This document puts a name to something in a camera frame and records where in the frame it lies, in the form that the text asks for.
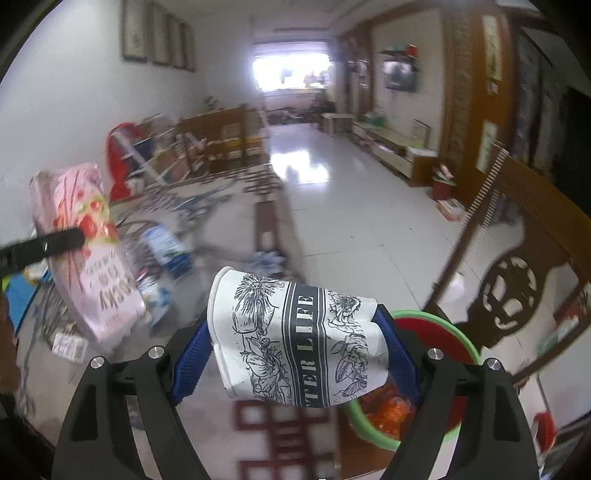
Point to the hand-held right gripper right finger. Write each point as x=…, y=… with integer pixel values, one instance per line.
x=397, y=355

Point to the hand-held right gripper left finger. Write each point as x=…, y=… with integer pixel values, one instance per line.
x=191, y=364

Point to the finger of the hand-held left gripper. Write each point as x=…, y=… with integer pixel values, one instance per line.
x=55, y=242

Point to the red bin with green rim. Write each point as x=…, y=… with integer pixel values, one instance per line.
x=434, y=332

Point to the pink strawberry snack packet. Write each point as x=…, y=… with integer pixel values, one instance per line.
x=92, y=286

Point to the white printed paper cup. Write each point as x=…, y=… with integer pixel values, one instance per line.
x=286, y=341

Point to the orange snack wrapper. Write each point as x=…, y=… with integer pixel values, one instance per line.
x=388, y=413

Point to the small blue white packet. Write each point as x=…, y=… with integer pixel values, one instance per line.
x=154, y=300

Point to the red bag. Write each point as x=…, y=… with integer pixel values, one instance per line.
x=117, y=157

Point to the shelf with books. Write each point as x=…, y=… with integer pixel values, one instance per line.
x=161, y=157

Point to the cardboard box on floor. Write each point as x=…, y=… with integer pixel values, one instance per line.
x=450, y=210

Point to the wooden bench chair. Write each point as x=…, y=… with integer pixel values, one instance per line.
x=217, y=124

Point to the long television cabinet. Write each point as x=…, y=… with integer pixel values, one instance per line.
x=397, y=150

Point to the carved wooden chair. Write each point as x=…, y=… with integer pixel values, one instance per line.
x=531, y=198

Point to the small white table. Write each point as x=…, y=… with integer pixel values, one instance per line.
x=336, y=122

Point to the bright window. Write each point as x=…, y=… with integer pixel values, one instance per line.
x=291, y=69

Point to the framed wall picture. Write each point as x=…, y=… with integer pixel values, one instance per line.
x=160, y=34
x=177, y=41
x=190, y=46
x=135, y=30

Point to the wall television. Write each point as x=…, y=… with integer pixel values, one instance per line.
x=399, y=74

